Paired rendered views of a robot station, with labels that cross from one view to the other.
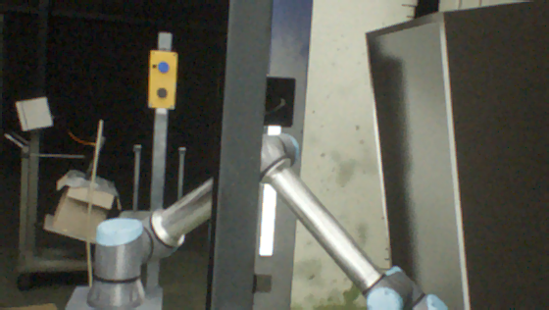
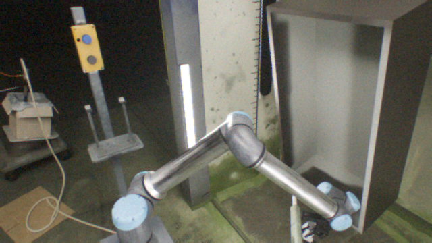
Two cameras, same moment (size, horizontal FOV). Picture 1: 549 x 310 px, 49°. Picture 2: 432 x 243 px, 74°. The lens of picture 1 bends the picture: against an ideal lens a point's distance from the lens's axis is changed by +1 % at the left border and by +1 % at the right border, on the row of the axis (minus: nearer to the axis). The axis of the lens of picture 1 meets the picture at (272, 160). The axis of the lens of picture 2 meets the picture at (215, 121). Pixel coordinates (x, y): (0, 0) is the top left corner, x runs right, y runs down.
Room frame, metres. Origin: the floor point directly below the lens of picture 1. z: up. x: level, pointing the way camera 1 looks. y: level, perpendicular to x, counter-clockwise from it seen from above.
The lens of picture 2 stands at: (0.98, 0.46, 1.81)
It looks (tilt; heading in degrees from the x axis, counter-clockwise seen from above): 28 degrees down; 339
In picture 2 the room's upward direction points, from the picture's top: 3 degrees counter-clockwise
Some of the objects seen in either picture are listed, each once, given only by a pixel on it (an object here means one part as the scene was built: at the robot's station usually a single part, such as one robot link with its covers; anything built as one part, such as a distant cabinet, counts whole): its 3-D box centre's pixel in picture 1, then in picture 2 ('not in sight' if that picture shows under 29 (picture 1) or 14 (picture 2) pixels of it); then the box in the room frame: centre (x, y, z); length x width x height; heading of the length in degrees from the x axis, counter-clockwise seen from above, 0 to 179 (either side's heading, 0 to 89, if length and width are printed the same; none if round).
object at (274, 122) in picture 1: (259, 100); not in sight; (0.82, 0.02, 1.35); 0.09 x 0.07 x 0.07; 100
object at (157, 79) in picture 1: (163, 79); (88, 48); (2.81, 0.54, 1.42); 0.12 x 0.06 x 0.26; 100
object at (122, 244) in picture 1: (120, 246); (132, 219); (1.99, 0.49, 0.83); 0.17 x 0.15 x 0.18; 156
